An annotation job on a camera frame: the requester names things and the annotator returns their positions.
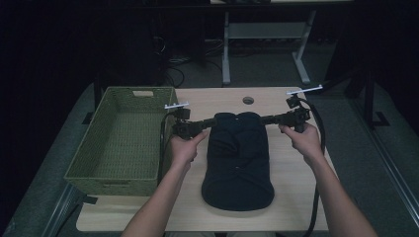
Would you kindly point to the person's left hand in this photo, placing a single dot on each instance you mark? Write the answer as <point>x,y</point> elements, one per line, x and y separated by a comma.
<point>184,149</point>

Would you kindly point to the dark navy garment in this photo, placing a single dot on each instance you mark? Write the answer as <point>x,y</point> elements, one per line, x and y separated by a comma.
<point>237,164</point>

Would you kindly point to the person's right hand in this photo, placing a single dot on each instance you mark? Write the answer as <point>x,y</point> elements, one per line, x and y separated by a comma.
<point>304,143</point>

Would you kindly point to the black metal stand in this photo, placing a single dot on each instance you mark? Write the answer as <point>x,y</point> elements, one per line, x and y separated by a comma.
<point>369,98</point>

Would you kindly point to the grey metal table frame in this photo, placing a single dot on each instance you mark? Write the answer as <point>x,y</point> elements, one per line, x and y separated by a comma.
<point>267,31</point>

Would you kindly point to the green woven basket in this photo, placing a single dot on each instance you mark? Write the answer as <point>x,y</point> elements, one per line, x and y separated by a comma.
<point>125,177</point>

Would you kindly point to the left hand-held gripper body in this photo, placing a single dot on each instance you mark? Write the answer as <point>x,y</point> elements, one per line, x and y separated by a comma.
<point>184,126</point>

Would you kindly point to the aluminium rail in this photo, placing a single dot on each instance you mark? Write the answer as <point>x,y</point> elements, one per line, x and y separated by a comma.
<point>59,214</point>
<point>395,171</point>

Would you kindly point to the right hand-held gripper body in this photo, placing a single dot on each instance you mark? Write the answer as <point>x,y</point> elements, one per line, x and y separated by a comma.
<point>299,117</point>

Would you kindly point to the black tape strip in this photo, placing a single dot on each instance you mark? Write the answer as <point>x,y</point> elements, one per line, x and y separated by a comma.
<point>90,199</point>

